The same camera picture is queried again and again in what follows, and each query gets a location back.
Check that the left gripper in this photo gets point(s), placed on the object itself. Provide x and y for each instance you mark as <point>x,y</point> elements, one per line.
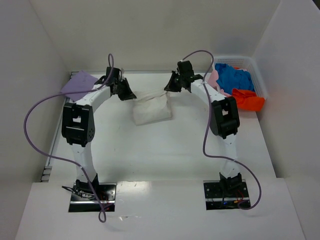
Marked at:
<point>122,88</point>

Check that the white t shirt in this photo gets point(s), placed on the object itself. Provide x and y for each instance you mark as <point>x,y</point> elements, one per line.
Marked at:
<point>151,107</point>

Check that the orange t shirt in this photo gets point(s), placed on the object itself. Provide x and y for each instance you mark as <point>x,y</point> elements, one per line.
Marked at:
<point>248,100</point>

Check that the blue t shirt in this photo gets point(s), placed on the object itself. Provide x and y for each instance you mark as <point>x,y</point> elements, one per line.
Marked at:
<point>230,78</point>

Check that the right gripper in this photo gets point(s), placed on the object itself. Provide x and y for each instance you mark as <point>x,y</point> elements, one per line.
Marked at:
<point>175,82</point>

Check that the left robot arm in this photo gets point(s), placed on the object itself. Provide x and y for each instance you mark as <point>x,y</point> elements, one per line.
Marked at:
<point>78,125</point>

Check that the folded purple t shirt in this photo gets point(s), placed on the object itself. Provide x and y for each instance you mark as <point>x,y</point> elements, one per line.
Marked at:
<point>81,81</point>

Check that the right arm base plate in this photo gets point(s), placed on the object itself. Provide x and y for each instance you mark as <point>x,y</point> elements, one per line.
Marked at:
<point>217,199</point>

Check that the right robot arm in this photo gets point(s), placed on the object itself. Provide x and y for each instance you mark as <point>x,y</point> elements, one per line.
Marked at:
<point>223,120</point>

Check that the pink t shirt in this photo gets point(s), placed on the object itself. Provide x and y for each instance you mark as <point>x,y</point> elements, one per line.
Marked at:
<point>212,81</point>

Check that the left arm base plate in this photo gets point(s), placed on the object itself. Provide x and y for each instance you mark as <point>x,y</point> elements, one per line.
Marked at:
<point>85,201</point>

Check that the aluminium rail bracket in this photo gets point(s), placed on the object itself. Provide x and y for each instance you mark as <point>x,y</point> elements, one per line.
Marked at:
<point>45,177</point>

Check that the white plastic basket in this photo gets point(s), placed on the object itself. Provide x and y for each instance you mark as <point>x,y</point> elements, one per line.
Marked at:
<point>247,63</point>

